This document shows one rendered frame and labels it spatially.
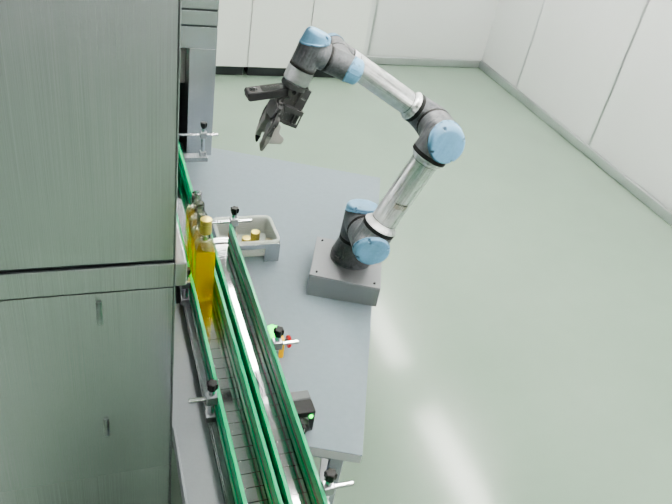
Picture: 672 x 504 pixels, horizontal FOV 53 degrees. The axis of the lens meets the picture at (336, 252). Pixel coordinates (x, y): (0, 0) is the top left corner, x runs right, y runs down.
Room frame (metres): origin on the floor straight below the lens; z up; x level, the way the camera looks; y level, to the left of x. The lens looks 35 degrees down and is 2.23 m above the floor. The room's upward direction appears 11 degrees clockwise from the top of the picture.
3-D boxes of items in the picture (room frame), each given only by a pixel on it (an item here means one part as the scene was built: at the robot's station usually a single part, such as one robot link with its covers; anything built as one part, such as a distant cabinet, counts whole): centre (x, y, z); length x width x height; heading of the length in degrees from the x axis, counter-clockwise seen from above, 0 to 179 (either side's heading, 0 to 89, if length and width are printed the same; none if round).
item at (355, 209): (1.98, -0.06, 1.00); 0.13 x 0.12 x 0.14; 17
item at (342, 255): (1.99, -0.06, 0.88); 0.15 x 0.15 x 0.10
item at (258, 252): (2.01, 0.36, 0.79); 0.27 x 0.17 x 0.08; 114
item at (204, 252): (1.57, 0.38, 0.99); 0.06 x 0.06 x 0.21; 24
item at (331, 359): (1.97, 0.60, 0.73); 1.58 x 1.52 x 0.04; 1
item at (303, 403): (1.26, 0.02, 0.79); 0.08 x 0.08 x 0.08; 24
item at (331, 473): (0.93, -0.10, 0.94); 0.07 x 0.04 x 0.13; 114
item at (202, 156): (2.46, 0.65, 0.90); 0.17 x 0.05 x 0.23; 114
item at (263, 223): (2.03, 0.34, 0.80); 0.22 x 0.17 x 0.09; 114
